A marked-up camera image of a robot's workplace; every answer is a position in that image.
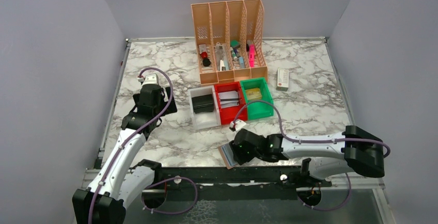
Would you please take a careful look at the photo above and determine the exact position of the brown leather card holder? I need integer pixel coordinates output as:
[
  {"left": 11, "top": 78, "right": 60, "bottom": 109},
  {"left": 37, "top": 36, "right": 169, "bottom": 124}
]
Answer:
[{"left": 218, "top": 143, "right": 238, "bottom": 169}]

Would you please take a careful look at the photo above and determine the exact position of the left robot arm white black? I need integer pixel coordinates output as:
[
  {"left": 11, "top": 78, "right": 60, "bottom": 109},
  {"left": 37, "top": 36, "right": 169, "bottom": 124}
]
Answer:
[{"left": 72, "top": 84, "right": 177, "bottom": 223}]

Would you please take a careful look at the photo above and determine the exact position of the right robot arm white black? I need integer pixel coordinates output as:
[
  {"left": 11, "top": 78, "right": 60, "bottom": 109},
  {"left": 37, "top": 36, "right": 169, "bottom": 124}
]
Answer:
[{"left": 219, "top": 125, "right": 390, "bottom": 186}]

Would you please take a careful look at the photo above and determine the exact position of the white card stack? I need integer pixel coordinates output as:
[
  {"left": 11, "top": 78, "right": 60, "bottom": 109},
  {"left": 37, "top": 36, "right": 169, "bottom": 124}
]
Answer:
[{"left": 218, "top": 91, "right": 240, "bottom": 108}]

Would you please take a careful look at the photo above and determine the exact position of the black card stack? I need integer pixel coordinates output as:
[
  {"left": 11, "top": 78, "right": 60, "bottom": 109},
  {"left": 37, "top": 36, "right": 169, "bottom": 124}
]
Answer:
[{"left": 191, "top": 94, "right": 215, "bottom": 114}]

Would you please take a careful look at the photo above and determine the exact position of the gold card stack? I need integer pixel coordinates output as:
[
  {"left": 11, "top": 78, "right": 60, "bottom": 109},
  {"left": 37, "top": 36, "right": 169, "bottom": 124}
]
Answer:
[{"left": 245, "top": 88, "right": 262, "bottom": 101}]

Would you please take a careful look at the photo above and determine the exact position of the red plastic bin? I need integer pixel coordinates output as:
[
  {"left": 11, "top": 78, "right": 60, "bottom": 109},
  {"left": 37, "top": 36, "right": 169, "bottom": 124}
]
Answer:
[{"left": 214, "top": 82, "right": 246, "bottom": 125}]

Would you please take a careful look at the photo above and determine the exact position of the white plastic bin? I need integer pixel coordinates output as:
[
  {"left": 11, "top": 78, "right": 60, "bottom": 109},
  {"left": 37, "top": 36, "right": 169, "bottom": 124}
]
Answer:
[{"left": 188, "top": 86, "right": 221, "bottom": 130}]

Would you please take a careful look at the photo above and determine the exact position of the green plastic bin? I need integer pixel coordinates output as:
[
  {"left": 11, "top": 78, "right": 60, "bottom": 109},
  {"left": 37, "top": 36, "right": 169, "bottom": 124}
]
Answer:
[{"left": 240, "top": 77, "right": 274, "bottom": 120}]

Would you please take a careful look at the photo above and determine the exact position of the red black small object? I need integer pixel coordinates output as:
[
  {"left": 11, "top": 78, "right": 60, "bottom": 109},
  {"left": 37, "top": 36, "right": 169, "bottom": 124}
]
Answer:
[{"left": 200, "top": 51, "right": 211, "bottom": 67}]

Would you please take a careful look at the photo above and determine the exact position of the white red small box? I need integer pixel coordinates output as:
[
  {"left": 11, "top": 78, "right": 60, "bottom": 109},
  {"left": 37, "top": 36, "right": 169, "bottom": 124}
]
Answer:
[{"left": 276, "top": 68, "right": 289, "bottom": 91}]

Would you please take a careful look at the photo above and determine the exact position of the blue white marker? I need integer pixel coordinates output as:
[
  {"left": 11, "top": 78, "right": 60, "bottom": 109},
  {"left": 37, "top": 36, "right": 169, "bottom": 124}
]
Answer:
[{"left": 238, "top": 56, "right": 245, "bottom": 69}]

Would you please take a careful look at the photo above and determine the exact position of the teal capped marker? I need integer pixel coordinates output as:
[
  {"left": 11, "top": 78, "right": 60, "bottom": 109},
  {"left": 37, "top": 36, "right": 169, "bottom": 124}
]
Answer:
[{"left": 230, "top": 40, "right": 240, "bottom": 60}]

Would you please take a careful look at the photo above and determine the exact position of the pink highlighter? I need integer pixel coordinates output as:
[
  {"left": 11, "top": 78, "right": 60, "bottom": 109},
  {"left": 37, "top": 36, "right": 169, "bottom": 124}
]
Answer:
[{"left": 247, "top": 43, "right": 256, "bottom": 68}]

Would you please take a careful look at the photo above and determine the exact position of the peach desk file organizer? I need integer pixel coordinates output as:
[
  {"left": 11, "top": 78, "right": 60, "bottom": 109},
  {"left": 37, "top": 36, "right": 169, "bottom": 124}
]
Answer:
[{"left": 191, "top": 0, "right": 268, "bottom": 86}]

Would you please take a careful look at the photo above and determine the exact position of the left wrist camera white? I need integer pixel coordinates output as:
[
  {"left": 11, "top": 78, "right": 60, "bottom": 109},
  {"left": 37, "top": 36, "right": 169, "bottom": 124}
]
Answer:
[{"left": 142, "top": 73, "right": 159, "bottom": 85}]

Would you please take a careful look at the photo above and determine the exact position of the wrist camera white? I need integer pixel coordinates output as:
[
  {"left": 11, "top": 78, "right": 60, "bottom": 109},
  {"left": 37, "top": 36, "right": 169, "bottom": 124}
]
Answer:
[
  {"left": 142, "top": 73, "right": 159, "bottom": 85},
  {"left": 229, "top": 119, "right": 246, "bottom": 132}
]

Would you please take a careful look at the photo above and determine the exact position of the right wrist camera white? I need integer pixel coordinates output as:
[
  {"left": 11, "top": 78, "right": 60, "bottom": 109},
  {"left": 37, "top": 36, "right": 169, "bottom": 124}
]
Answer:
[{"left": 229, "top": 119, "right": 246, "bottom": 132}]

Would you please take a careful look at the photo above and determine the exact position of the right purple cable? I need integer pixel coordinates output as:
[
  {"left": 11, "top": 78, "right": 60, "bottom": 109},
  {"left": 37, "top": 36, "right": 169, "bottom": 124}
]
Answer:
[{"left": 231, "top": 100, "right": 392, "bottom": 213}]

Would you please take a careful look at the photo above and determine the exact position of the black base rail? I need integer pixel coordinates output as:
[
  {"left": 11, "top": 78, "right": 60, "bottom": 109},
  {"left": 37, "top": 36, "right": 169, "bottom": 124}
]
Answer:
[{"left": 141, "top": 166, "right": 332, "bottom": 206}]

